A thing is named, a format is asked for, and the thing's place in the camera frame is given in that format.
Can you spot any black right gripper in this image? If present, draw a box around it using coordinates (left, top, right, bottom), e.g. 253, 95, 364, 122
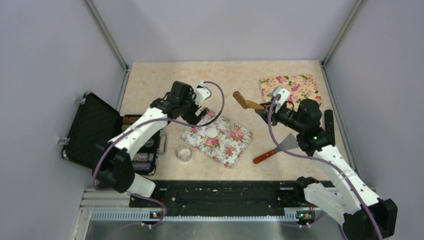
256, 100, 306, 133

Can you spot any wooden dough roller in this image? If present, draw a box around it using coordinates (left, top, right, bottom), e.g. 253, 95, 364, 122
232, 91, 266, 111

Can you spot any white dough piece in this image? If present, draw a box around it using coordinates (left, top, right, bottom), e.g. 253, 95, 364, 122
205, 127, 218, 138

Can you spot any white floral tray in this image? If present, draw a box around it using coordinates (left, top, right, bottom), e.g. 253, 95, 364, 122
180, 115, 253, 168

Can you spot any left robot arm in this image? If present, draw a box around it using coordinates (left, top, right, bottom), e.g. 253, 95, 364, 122
92, 81, 212, 207

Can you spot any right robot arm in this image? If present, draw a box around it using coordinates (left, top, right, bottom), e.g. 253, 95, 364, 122
255, 97, 398, 240

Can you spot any yellow floral tray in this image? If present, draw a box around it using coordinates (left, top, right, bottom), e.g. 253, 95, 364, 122
259, 74, 322, 109

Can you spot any black poker chip case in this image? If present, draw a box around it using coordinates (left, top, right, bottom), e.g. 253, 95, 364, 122
61, 91, 161, 176

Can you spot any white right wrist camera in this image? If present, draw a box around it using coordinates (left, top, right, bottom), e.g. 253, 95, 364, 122
271, 86, 291, 106

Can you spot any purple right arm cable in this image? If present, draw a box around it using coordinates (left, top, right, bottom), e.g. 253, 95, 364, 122
267, 94, 385, 240

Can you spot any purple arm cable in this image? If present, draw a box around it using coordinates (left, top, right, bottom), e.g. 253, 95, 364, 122
92, 80, 226, 229
267, 94, 385, 240

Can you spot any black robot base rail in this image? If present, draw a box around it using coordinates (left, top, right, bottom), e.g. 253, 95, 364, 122
129, 180, 318, 219

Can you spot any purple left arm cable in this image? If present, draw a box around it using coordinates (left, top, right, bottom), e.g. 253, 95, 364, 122
92, 80, 226, 229

